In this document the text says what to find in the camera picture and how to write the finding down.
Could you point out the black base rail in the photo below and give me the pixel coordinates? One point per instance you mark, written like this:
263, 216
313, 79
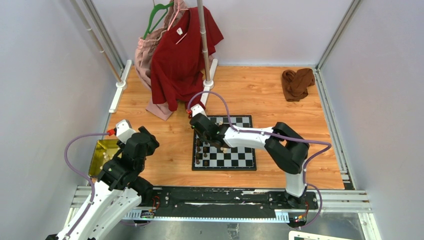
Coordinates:
211, 203

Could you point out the pink garment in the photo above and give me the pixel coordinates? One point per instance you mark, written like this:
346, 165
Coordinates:
148, 44

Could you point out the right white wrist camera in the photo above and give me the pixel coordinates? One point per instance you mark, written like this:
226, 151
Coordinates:
198, 109

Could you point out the green clothes hanger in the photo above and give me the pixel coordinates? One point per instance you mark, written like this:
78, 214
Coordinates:
154, 21

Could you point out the red t-shirt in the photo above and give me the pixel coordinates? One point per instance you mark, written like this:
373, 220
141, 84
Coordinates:
177, 63

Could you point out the white rack base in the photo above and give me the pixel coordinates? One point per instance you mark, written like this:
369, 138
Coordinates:
208, 83

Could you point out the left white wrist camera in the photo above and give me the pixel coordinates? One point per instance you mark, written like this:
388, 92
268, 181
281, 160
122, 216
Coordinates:
124, 130

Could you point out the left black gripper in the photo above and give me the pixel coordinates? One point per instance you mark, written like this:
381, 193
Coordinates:
154, 143

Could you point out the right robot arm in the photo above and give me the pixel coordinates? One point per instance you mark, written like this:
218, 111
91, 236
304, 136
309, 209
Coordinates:
288, 150

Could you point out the gold metal tin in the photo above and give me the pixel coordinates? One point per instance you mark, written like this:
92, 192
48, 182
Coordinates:
104, 151

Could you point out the metal clothes rack pole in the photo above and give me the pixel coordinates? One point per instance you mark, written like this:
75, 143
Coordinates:
203, 33

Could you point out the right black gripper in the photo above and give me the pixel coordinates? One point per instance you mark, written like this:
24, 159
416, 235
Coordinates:
202, 138

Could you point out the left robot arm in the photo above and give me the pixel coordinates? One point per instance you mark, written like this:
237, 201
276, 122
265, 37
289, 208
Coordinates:
118, 189

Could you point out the black white chessboard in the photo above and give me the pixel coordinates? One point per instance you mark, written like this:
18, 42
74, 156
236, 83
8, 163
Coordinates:
206, 157

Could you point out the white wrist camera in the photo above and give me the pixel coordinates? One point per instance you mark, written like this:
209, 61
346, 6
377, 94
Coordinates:
124, 130
198, 109

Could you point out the brown crumpled cloth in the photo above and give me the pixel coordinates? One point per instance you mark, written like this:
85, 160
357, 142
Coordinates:
295, 84

